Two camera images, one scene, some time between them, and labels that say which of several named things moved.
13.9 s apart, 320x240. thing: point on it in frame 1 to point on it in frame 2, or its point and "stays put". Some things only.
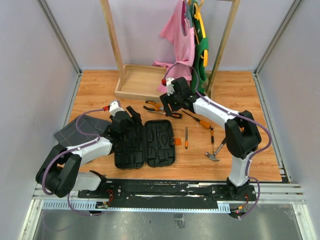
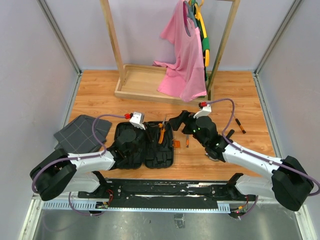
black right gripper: (165, 99) to (186, 117)
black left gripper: (136, 120) to (148, 139)
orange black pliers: (158, 108) to (162, 126)
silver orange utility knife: (186, 142) stays put
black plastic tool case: (152, 144) stays put
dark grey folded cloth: (70, 136) stays put
